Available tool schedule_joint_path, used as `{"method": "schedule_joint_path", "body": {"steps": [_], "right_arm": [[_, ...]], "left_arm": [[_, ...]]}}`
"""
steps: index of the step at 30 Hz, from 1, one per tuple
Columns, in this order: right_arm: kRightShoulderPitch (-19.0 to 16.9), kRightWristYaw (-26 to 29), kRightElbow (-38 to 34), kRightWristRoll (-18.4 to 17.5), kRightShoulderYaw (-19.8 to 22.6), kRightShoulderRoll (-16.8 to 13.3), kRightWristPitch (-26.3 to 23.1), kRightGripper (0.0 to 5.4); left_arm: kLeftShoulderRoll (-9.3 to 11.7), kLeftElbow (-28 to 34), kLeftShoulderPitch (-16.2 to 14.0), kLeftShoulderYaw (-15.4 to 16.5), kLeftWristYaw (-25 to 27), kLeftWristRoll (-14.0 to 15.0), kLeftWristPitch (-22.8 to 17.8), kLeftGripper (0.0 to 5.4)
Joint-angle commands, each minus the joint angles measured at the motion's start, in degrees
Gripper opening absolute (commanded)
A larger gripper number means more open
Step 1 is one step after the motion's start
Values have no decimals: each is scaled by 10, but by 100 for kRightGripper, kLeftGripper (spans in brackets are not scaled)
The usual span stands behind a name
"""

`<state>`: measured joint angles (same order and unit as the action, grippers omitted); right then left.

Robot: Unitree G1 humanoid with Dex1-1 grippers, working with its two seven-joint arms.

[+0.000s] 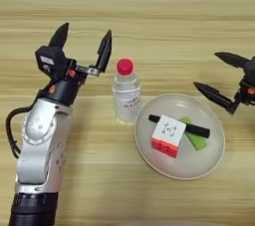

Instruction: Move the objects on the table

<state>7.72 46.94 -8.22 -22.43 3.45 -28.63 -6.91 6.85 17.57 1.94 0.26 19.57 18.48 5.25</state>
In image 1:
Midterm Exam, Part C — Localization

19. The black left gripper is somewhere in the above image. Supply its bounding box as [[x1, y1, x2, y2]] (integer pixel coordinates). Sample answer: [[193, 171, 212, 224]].
[[36, 22, 114, 107]]

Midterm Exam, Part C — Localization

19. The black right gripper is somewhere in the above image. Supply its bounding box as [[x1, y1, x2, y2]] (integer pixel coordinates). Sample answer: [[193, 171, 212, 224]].
[[193, 51, 255, 115]]

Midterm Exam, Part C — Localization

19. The black marker pen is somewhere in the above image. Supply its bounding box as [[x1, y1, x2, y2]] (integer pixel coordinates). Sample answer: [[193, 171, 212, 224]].
[[147, 113, 211, 139]]

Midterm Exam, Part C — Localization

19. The clear bottle red cap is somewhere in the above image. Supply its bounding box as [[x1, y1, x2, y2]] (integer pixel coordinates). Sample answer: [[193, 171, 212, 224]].
[[112, 58, 141, 126]]

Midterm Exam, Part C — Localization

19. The white and red puzzle cube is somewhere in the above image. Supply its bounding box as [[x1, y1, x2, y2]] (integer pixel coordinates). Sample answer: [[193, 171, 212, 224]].
[[150, 113, 187, 159]]

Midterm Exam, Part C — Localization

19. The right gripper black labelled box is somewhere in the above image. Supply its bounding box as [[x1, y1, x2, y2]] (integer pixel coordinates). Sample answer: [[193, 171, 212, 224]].
[[243, 56, 255, 87]]

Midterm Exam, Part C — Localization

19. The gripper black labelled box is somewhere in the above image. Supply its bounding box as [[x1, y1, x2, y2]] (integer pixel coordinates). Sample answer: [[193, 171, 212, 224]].
[[243, 56, 255, 87], [34, 45, 69, 80]]

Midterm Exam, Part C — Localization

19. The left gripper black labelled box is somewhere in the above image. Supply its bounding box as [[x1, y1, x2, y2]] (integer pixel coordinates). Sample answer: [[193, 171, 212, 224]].
[[34, 45, 69, 80]]

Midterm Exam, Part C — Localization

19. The green rectangular block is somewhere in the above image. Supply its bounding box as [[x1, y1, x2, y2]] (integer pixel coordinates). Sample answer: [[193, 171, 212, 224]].
[[178, 115, 208, 151]]

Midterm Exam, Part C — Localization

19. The white round plate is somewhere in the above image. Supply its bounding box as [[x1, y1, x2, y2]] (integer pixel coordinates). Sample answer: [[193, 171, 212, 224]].
[[133, 93, 226, 181]]

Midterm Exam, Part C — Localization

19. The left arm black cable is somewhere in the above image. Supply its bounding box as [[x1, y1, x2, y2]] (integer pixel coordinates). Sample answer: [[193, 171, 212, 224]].
[[5, 104, 38, 159]]

